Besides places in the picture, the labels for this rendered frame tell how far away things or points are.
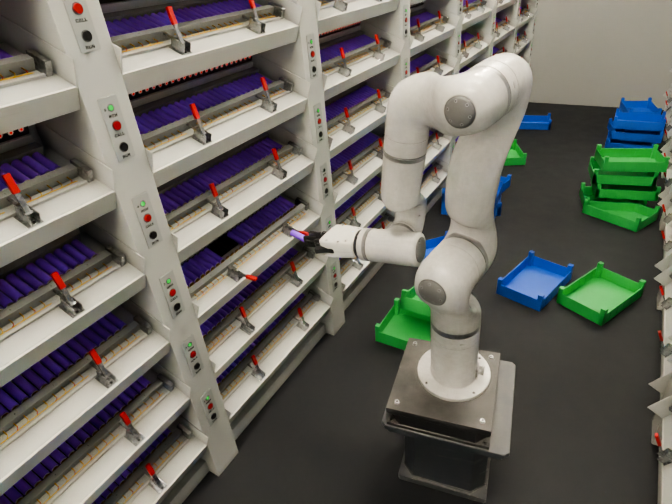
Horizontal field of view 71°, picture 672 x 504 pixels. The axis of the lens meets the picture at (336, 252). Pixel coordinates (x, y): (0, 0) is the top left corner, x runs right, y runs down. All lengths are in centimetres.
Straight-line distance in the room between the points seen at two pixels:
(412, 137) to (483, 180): 16
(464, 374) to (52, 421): 93
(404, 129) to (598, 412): 122
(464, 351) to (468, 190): 44
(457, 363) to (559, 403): 66
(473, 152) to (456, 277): 25
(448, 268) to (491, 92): 37
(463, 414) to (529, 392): 59
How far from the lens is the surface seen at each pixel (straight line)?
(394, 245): 112
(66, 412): 117
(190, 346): 130
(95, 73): 101
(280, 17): 148
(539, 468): 164
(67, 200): 103
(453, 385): 129
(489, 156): 92
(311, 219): 163
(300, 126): 156
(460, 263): 101
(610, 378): 196
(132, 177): 106
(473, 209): 95
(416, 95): 91
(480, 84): 80
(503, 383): 144
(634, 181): 298
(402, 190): 102
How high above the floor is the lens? 133
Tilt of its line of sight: 32 degrees down
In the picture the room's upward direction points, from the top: 6 degrees counter-clockwise
